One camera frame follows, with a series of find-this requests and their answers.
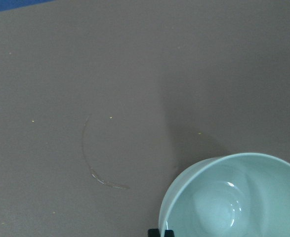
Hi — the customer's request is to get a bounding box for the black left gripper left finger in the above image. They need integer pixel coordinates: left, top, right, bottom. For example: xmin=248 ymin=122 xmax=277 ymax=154
xmin=148 ymin=229 xmax=160 ymax=237

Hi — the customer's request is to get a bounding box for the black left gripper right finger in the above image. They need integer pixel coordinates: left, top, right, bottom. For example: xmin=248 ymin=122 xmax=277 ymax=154
xmin=164 ymin=230 xmax=174 ymax=237

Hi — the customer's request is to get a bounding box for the pale green ceramic bowl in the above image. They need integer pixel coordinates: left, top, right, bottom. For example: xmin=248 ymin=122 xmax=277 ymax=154
xmin=159 ymin=153 xmax=290 ymax=237

